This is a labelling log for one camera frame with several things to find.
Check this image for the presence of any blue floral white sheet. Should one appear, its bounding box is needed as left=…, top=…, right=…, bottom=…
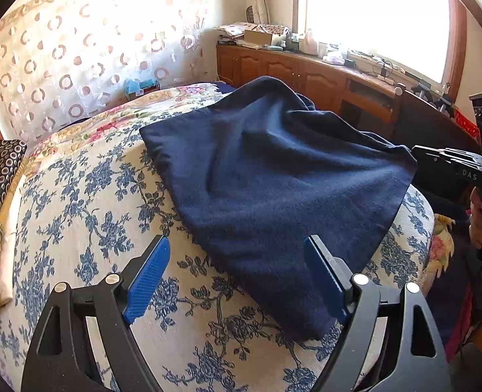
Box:
left=0, top=126, right=435, bottom=392

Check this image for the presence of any black charger cable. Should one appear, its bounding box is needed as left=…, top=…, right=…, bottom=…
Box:
left=369, top=60, right=394, bottom=80

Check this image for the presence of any red item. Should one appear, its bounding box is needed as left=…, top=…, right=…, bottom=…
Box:
left=454, top=110, right=482, bottom=139

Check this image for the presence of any circle pattern sheer curtain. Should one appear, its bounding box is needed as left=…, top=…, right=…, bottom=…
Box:
left=0, top=0, right=250, bottom=143

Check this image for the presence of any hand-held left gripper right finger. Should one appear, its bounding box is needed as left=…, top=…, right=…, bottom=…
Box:
left=304, top=235, right=452, bottom=392

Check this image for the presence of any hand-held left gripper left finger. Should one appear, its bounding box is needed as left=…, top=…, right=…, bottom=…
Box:
left=20, top=236, right=171, bottom=392

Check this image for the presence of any wooden sideboard cabinet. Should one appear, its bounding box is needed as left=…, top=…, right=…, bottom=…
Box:
left=216, top=43, right=405, bottom=131

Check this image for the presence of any bright window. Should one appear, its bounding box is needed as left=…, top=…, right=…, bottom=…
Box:
left=294, top=0, right=468, bottom=90

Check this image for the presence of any clutter on dresser top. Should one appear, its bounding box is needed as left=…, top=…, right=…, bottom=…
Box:
left=218, top=22, right=289, bottom=42

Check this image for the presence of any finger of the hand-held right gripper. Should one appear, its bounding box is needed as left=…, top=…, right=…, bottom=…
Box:
left=411, top=145, right=466, bottom=172

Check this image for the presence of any blue box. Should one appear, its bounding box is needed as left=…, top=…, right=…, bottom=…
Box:
left=124, top=77, right=160, bottom=97

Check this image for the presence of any white plastic bottle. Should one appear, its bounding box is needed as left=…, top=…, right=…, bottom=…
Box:
left=305, top=28, right=320, bottom=55

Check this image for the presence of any dark wooden bed footboard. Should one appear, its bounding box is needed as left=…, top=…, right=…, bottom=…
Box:
left=393, top=84, right=482, bottom=150

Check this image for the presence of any cardboard box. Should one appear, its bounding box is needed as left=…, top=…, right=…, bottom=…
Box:
left=245, top=28, right=275, bottom=46

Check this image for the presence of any navy blue t-shirt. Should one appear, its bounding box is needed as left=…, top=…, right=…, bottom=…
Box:
left=140, top=75, right=418, bottom=341

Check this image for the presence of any navy bed sheet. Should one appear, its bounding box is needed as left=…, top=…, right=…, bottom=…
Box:
left=215, top=82, right=482, bottom=335

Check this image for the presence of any person's right hand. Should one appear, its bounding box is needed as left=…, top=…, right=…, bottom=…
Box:
left=470, top=190, right=482, bottom=249

